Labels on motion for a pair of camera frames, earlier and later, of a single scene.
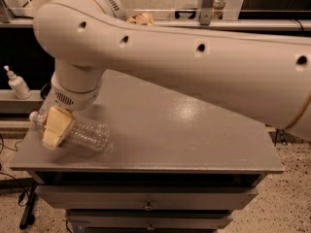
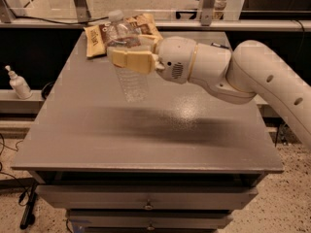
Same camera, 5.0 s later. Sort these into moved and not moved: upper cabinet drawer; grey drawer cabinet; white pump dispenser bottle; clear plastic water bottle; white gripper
Moved: white gripper; clear plastic water bottle
Not moved: upper cabinet drawer; white pump dispenser bottle; grey drawer cabinet
